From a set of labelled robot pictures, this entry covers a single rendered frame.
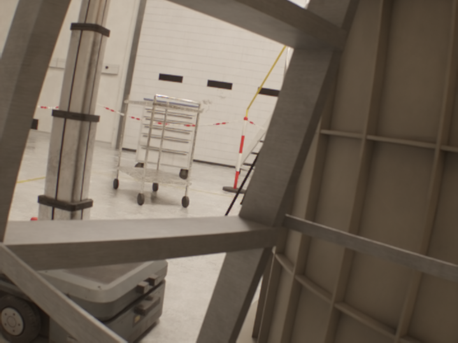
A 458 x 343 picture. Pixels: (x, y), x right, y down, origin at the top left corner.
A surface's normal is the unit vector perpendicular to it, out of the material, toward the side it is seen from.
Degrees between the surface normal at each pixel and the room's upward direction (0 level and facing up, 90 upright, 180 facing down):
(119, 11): 90
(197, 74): 90
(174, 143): 90
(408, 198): 90
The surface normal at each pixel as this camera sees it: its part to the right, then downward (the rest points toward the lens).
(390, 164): -0.86, -0.11
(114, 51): -0.07, 0.05
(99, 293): 0.36, -0.66
